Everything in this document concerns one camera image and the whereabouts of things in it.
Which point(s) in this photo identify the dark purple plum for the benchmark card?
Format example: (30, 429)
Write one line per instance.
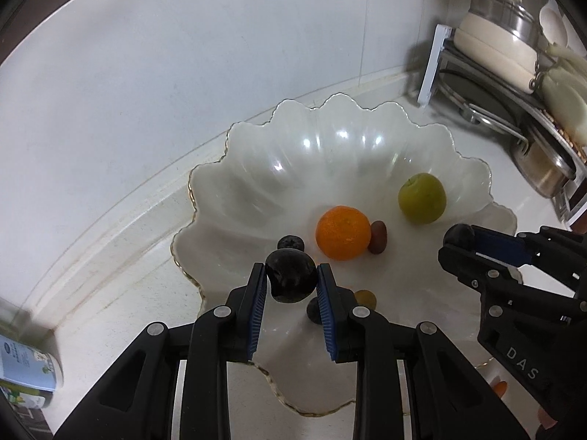
(291, 276)

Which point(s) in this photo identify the blueberry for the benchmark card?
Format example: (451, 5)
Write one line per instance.
(290, 241)
(313, 309)

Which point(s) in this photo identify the person's right hand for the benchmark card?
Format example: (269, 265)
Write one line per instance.
(546, 418)

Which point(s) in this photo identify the small yellow fruit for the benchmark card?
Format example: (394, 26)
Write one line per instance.
(367, 300)

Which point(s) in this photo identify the white ladle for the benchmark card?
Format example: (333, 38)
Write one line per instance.
(552, 25)

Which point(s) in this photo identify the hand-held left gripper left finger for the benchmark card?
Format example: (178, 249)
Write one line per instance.
(254, 311)

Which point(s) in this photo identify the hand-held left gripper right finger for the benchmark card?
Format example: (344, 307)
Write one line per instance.
(328, 316)

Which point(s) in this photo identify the small red-brown date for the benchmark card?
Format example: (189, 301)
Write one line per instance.
(379, 237)

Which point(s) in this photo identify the cream cooking pot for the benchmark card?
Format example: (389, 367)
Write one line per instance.
(495, 50)

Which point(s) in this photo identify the green plum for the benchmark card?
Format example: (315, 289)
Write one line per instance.
(422, 198)

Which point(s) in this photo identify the steel pot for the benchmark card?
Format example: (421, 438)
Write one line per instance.
(543, 165)

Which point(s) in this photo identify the steel steamer with lid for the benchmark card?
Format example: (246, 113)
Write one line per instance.
(502, 7)

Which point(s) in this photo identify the cream ceramic kettle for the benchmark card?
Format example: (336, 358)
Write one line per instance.
(568, 96)

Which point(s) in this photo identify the white metal kitchen rack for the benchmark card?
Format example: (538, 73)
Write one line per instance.
(486, 96)

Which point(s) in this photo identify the orange mandarin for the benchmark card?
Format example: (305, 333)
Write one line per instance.
(343, 233)

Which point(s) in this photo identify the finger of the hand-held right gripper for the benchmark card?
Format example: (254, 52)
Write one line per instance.
(502, 247)
(463, 261)

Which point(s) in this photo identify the small orange fruit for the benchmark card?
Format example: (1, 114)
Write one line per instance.
(500, 386)

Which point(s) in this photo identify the white and blue carton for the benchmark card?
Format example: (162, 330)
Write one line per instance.
(27, 366)

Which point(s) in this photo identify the glass pot lid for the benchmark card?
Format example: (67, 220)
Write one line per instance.
(486, 105)

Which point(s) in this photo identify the white scalloped ceramic bowl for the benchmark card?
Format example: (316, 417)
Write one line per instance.
(330, 165)

